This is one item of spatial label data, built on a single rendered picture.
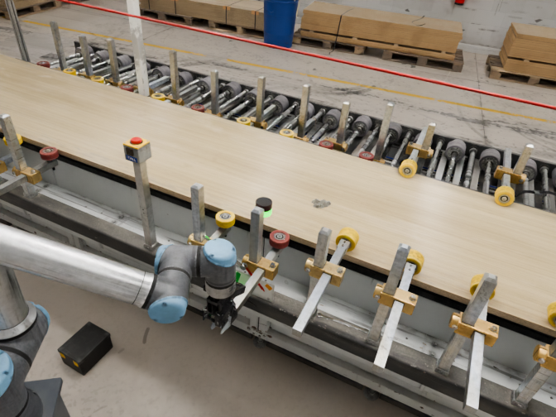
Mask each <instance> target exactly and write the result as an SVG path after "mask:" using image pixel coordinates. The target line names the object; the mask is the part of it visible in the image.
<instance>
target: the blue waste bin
mask: <svg viewBox="0 0 556 417"><path fill-rule="evenodd" d="M298 2H299V6H300V0H264V43H266V44H270V45H274V46H281V47H285V48H291V46H292V42H293V36H294V30H295V19H296V17H297V13H298V9H299V6H298Z"/></svg>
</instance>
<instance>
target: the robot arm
mask: <svg viewBox="0 0 556 417"><path fill-rule="evenodd" d="M236 262H237V255H236V249H235V247H234V245H233V244H232V243H230V242H229V241H227V240H225V239H221V238H215V239H213V240H209V241H208V242H206V243H205V244H204V246H195V245H174V244H170V245H162V246H160V247H159V248H158V250H157V252H156V258H155V264H154V270H155V274H154V273H148V272H145V271H142V270H139V269H137V268H134V267H131V266H127V265H124V264H122V263H119V262H116V261H112V260H109V259H107V258H104V257H101V256H97V255H94V254H92V253H89V252H85V251H82V250H79V249H77V248H74V247H70V246H67V245H65V244H62V243H59V242H55V241H52V240H50V239H47V238H44V237H40V236H37V235H35V234H32V233H29V232H25V231H22V230H20V229H17V228H14V227H11V226H8V225H6V224H3V223H0V417H42V415H43V404H42V401H41V398H40V397H39V396H38V394H37V393H36V392H34V391H33V390H31V389H28V388H26V387H25V385H24V381H25V379H26V376H27V374H28V372H29V371H30V368H31V365H32V363H33V361H34V359H35V357H36V354H37V353H38V350H39V348H40V346H41V344H42V342H43V340H44V337H45V336H46V334H47V332H48V329H49V325H50V316H49V314H48V312H47V311H46V310H45V309H44V308H43V307H42V306H40V305H35V304H34V302H31V301H26V300H25V299H24V296H23V294H22V290H21V288H20V286H19V283H18V281H17V277H16V275H15V272H14V270H13V268H14V269H17V270H19V271H25V272H27V273H30V274H33V275H36V276H40V277H44V278H46V279H49V280H54V281H57V282H60V283H63V284H66V285H71V286H73V287H76V288H79V289H82V290H87V291H90V292H93V293H95V294H98V295H103V296H106V297H109V298H112V299H115V300H120V301H122V302H125V303H129V304H133V305H136V306H137V307H139V308H142V309H146V310H148V311H147V313H148V314H149V317H150V318H151V319H152V320H154V321H155V322H157V323H160V324H171V323H174V322H176V321H178V320H180V319H182V318H183V316H184V315H185V311H186V308H187V306H188V297H189V287H190V282H191V277H205V289H206V292H207V293H208V298H207V304H206V305H205V306H204V308H203V320H205V319H206V318H207V319H211V321H212V322H213V323H212V325H211V329H214V328H215V327H216V326H217V327H220V328H221V329H222V330H221V334H222V333H223V332H224V331H225V330H227V329H228V328H229V327H230V326H231V324H232V323H233V321H234V320H235V319H236V317H237V308H236V304H235V302H234V300H231V299H232V298H234V297H237V296H239V295H241V294H244V292H245V289H246V286H245V285H243V284H242V283H239V282H236ZM204 311H205V312H206V315H204Z"/></svg>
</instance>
